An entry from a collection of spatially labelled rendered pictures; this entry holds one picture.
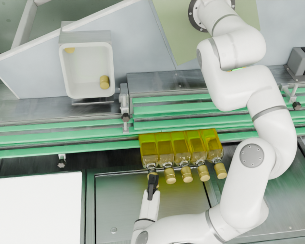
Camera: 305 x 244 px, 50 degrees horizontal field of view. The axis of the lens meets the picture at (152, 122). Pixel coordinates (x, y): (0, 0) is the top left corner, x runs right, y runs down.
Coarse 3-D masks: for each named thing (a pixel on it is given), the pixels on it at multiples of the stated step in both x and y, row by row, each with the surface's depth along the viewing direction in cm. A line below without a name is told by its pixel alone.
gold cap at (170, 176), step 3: (168, 168) 110; (171, 168) 110; (165, 171) 110; (168, 171) 109; (171, 171) 109; (165, 174) 110; (168, 174) 108; (171, 174) 108; (174, 174) 109; (165, 177) 109; (168, 177) 108; (171, 177) 107; (174, 177) 108; (168, 180) 108; (171, 180) 108; (174, 180) 108; (168, 183) 109; (171, 183) 109
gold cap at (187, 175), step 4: (184, 168) 111; (188, 168) 111; (184, 172) 110; (188, 172) 109; (184, 176) 109; (188, 176) 108; (192, 176) 109; (184, 180) 109; (188, 180) 109; (192, 180) 110
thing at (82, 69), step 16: (80, 48) 114; (96, 48) 115; (64, 64) 110; (80, 64) 119; (96, 64) 120; (112, 64) 112; (64, 80) 114; (80, 80) 123; (96, 80) 124; (112, 80) 117; (80, 96) 120; (96, 96) 121
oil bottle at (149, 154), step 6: (138, 138) 124; (144, 138) 118; (150, 138) 118; (144, 144) 116; (150, 144) 116; (144, 150) 114; (150, 150) 114; (156, 150) 114; (144, 156) 112; (150, 156) 112; (156, 156) 112; (144, 162) 112; (150, 162) 112; (156, 162) 112
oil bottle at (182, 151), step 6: (174, 132) 121; (180, 132) 121; (174, 138) 119; (180, 138) 119; (186, 138) 119; (174, 144) 117; (180, 144) 117; (186, 144) 117; (174, 150) 115; (180, 150) 115; (186, 150) 115; (180, 156) 113; (186, 156) 113; (174, 162) 117; (180, 162) 114
